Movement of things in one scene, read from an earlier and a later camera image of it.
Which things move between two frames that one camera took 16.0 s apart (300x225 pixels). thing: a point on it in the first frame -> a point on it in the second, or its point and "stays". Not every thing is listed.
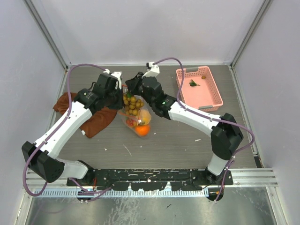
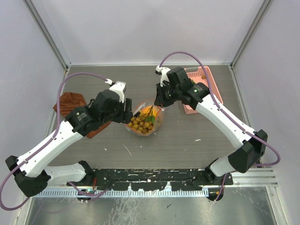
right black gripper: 133,84 -> 160,101
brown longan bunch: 131,104 -> 144,123
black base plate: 153,179 stays
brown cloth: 99,121 stays
